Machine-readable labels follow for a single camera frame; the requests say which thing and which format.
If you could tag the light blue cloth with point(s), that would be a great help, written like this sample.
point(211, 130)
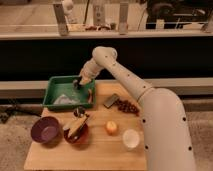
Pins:
point(63, 99)

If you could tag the grey rectangular block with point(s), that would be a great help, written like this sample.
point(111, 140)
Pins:
point(111, 100)

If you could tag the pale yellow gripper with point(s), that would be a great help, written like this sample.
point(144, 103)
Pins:
point(84, 80)

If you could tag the purple bowl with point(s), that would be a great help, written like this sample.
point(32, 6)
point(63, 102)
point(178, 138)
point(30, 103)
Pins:
point(45, 129)

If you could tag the orange fruit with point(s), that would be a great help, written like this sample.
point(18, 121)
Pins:
point(111, 128)

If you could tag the green plastic tray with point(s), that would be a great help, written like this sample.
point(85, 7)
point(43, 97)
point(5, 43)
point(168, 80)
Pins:
point(59, 85)

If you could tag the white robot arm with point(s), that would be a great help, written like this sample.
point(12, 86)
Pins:
point(167, 140)

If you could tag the dark red grapes bunch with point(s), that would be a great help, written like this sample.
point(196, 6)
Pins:
point(127, 107)

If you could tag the black handled brush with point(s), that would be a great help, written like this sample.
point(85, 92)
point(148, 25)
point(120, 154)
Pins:
point(76, 84)

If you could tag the wooden board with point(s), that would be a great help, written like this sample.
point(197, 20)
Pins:
point(101, 152)

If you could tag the white cup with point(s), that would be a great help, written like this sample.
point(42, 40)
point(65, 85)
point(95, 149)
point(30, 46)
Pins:
point(131, 138)

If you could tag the grey metal post right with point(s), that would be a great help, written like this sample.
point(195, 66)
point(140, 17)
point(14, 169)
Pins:
point(123, 16)

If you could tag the red bowl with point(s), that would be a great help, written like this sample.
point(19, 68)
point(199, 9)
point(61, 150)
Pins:
point(80, 137)

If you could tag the grey metal post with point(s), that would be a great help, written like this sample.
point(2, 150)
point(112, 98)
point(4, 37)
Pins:
point(123, 16)
point(98, 14)
point(60, 18)

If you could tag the grey metal post middle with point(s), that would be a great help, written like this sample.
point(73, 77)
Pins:
point(98, 14)

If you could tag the yellow sponge in bowl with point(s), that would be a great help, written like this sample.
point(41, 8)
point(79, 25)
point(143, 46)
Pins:
point(75, 125)

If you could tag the grey metal post left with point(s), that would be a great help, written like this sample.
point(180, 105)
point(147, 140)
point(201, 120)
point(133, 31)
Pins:
point(60, 18)

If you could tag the orange carrot piece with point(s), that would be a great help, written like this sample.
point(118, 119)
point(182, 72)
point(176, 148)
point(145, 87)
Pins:
point(90, 96)

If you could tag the small dark metal clip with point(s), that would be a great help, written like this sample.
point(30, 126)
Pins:
point(79, 112)

